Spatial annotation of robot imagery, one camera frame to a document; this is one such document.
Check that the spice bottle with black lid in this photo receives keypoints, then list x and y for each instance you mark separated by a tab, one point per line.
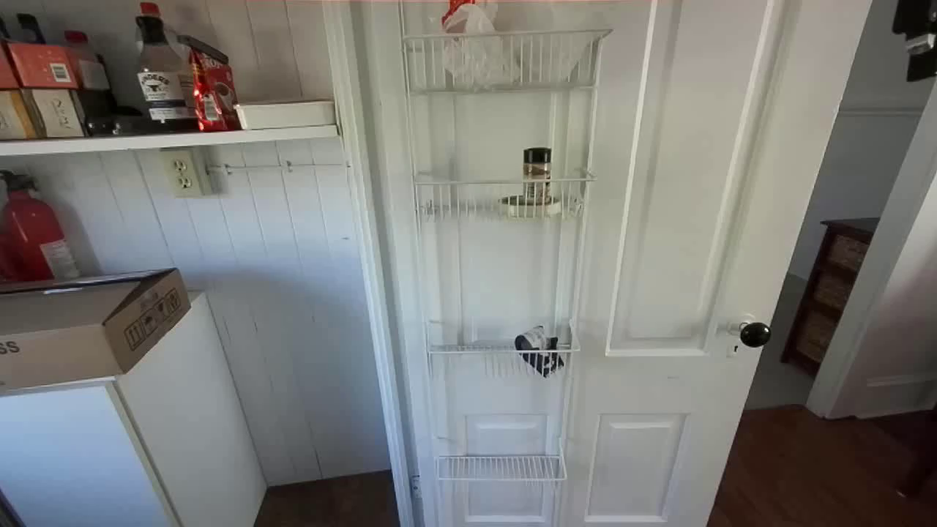
537	173

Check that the dark liquor bottle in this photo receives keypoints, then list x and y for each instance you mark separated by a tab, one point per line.
162	76

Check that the black and white patterned pouch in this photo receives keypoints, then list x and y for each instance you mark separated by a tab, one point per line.
540	351

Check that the white panelled door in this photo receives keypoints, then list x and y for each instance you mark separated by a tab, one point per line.
675	193

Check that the white plastic bag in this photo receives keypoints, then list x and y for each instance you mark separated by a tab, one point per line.
471	48

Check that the white flat box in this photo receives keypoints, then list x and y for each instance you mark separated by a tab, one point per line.
281	114

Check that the black door knob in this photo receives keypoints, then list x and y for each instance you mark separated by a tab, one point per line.
754	334

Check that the red snack bag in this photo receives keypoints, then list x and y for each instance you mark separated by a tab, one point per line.
212	92

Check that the white cabinet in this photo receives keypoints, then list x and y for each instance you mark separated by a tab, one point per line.
184	428

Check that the brown wooden drawer unit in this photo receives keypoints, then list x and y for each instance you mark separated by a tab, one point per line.
830	294

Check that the brown cardboard box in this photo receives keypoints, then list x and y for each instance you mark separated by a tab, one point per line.
67	327

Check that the red fire extinguisher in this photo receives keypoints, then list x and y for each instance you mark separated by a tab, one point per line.
32	239

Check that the tan carton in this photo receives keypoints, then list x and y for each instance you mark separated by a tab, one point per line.
52	114

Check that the red carton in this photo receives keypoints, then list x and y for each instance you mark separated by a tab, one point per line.
41	66

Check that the cream wall outlet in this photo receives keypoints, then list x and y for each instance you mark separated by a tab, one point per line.
184	173

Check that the white wall shelf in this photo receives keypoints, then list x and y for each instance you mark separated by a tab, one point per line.
148	142

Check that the black wall device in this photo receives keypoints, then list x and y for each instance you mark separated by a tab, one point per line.
916	40

